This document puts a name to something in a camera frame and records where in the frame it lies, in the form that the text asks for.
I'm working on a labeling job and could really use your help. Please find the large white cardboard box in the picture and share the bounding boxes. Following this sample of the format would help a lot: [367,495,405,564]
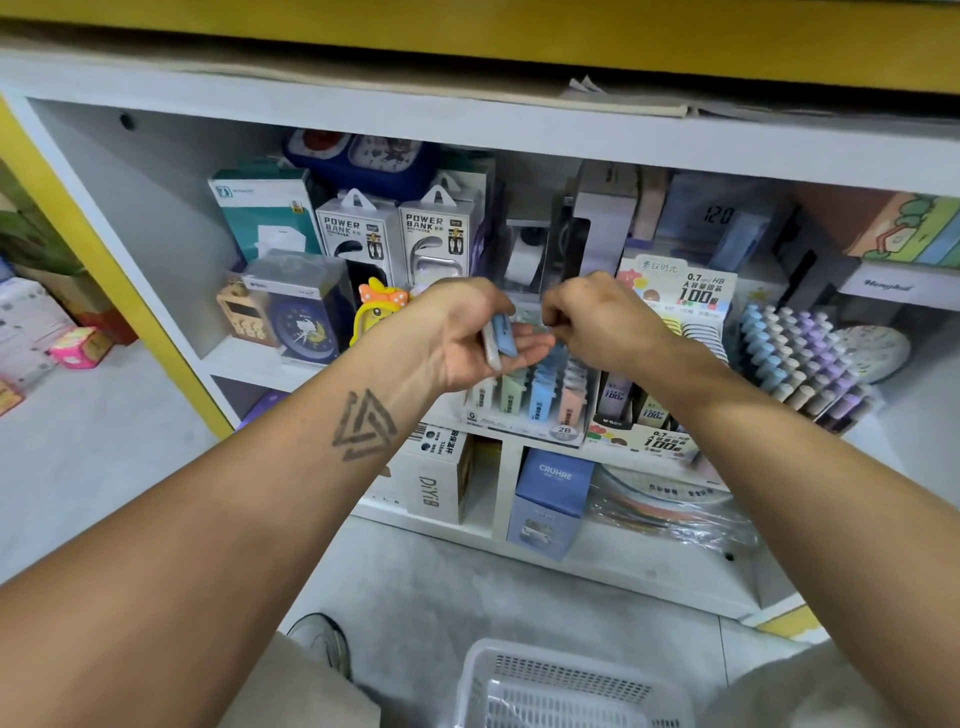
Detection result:
[367,424,479,524]

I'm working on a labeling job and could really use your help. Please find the small tan alarm clock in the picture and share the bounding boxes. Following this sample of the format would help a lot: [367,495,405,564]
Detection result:
[214,274,276,347]

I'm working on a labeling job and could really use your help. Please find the stack of wrapped discs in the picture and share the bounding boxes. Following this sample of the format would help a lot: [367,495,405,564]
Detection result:
[592,465,759,554]

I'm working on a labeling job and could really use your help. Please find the clear plastic tray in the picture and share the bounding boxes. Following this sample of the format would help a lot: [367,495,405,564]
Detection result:
[462,322,594,449]

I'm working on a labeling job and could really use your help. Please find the person's right hand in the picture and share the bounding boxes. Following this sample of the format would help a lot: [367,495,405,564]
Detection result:
[540,273,680,384]

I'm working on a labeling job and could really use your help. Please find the person's right forearm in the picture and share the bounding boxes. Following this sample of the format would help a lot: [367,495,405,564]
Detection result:
[642,352,960,728]

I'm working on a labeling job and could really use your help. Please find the grey sneaker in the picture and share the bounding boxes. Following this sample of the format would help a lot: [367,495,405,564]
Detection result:
[285,612,354,677]

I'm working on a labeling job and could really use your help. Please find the assorted small colourful boxes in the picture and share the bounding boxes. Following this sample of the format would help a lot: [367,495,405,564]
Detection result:
[0,165,137,414]

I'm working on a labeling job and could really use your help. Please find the yellow alarm clock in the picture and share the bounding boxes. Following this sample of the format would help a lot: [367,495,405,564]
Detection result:
[352,277,410,347]

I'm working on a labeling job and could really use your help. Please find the purple box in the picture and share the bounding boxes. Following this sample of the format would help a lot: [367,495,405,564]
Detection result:
[240,393,287,429]

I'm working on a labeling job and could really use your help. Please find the blue and green short packets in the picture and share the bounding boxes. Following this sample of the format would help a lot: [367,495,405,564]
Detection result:
[480,312,521,372]

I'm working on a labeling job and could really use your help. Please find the person's left forearm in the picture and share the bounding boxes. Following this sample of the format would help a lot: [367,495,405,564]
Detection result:
[0,360,452,728]

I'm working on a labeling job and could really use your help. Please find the white plastic basket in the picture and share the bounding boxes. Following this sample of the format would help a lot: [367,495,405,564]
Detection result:
[450,639,695,728]

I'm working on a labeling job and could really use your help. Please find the blue small carton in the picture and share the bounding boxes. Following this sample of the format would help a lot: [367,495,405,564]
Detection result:
[505,447,597,561]

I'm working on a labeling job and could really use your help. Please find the white refill display box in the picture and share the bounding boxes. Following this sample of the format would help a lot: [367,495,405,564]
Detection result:
[585,252,740,462]

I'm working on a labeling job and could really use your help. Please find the white long box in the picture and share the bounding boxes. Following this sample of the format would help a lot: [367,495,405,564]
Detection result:
[840,259,960,312]

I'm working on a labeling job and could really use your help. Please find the white round clock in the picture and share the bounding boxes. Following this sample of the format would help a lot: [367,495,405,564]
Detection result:
[832,322,912,384]

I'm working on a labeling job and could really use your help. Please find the white shelf with yellow trim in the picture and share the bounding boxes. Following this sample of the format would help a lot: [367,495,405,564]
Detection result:
[0,0,960,647]

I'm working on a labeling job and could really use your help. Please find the person's left hand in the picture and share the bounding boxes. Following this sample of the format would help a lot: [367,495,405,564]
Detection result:
[393,277,557,399]

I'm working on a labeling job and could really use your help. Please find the clear boxed dark clock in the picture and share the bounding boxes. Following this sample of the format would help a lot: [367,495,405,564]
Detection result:
[240,252,359,365]

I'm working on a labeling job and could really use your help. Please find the white tall box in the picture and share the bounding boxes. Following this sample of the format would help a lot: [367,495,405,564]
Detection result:
[570,162,639,279]

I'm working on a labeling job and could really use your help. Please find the grey digital clock box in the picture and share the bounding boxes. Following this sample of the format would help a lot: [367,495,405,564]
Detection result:
[655,169,782,272]

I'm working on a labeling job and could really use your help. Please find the teal white box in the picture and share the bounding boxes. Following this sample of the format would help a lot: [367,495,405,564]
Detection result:
[208,162,321,264]

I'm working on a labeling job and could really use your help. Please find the flat cardboard sheets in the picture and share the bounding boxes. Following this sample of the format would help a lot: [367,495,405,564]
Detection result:
[45,37,960,122]

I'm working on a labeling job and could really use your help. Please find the tape dispenser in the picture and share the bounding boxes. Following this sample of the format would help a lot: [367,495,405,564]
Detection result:
[502,222,551,290]

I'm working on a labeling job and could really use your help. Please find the pastel sticky notes pack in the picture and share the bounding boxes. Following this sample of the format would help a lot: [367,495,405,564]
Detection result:
[795,187,960,269]

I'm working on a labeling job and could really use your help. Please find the white hanging accessory box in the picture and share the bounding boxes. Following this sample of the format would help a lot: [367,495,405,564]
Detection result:
[315,189,407,294]
[397,169,489,287]

